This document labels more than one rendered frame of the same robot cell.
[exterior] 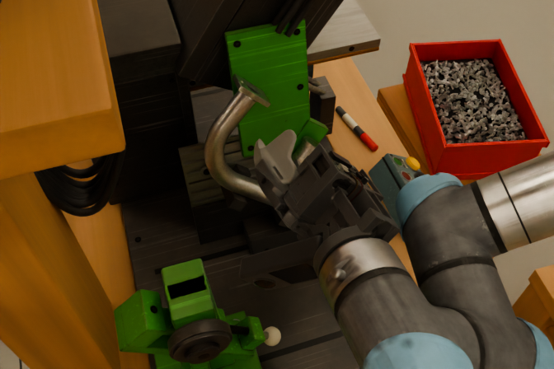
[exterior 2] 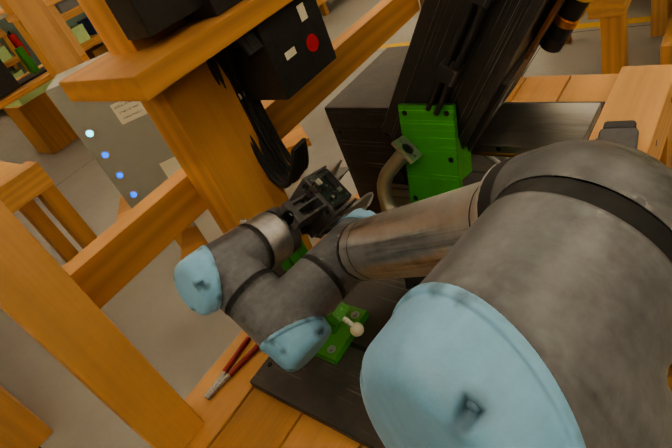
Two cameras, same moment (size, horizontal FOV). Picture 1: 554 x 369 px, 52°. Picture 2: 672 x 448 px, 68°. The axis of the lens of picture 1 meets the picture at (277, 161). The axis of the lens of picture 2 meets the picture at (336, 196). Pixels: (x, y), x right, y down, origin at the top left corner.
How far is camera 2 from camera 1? 0.65 m
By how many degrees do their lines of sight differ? 50
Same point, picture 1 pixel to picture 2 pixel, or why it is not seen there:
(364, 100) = not seen: hidden behind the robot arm
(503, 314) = (289, 293)
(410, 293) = (239, 239)
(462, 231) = (329, 243)
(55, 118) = (122, 77)
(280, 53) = (434, 128)
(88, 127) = (130, 84)
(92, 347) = not seen: hidden behind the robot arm
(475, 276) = (303, 267)
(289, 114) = (443, 181)
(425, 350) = (197, 254)
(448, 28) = not seen: outside the picture
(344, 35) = (549, 139)
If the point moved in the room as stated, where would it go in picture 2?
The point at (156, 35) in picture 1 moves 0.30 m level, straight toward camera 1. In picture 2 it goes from (381, 101) to (293, 187)
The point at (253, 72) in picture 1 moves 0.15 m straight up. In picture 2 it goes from (416, 138) to (395, 66)
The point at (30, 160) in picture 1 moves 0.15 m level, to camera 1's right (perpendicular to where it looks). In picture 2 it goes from (123, 94) to (153, 111)
